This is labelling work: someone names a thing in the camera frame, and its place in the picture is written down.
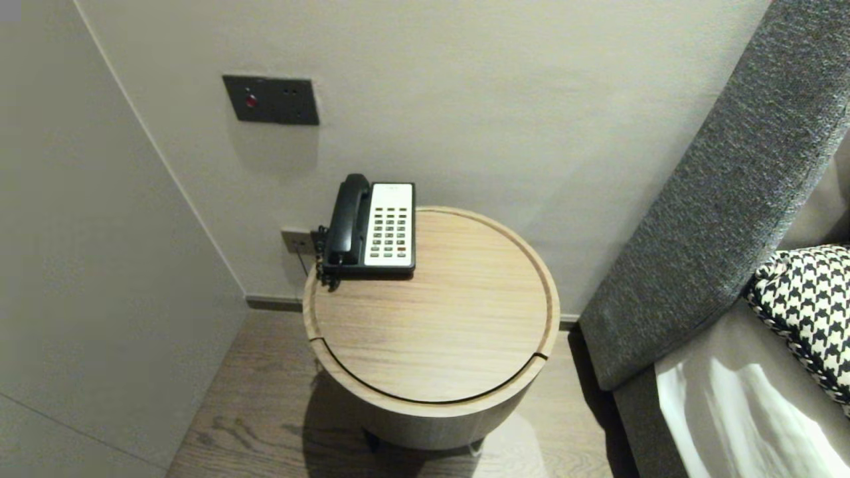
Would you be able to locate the grey fabric bed headboard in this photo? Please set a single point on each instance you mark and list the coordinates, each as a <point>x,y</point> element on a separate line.
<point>717,212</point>

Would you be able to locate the black white houndstooth pillow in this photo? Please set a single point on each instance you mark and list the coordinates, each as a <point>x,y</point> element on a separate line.
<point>803,299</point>

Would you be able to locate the black and white desk telephone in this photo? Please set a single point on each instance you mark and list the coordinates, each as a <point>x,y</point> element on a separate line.
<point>392,227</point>

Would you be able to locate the grey wall socket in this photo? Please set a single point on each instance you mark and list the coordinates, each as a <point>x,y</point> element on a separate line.
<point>292,240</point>

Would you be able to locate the dark wall switch panel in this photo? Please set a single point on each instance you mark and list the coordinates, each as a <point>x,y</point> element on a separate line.
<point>272,101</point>

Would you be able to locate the white bed sheet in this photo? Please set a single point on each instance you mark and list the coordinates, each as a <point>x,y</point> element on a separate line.
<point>730,411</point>

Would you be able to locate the round wooden side table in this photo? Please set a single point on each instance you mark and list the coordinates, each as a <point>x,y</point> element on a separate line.
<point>431,299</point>

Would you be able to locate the black telephone handset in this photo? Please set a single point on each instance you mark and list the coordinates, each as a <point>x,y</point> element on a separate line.
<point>348,220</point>

